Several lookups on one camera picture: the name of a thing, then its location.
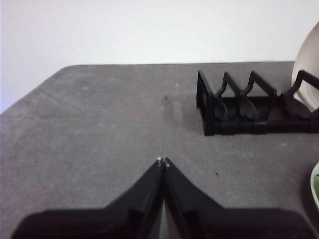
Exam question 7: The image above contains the cream white plate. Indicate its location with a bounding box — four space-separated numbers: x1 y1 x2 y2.
291 21 319 113

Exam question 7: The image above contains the green plate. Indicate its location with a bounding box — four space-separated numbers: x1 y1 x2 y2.
310 160 319 209

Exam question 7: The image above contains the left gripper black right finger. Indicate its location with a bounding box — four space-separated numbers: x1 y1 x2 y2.
165 156 319 239

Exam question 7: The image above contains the black plate rack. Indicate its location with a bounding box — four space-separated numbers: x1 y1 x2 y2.
196 70 319 137

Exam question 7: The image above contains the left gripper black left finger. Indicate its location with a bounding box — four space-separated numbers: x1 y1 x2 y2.
9 158 164 239

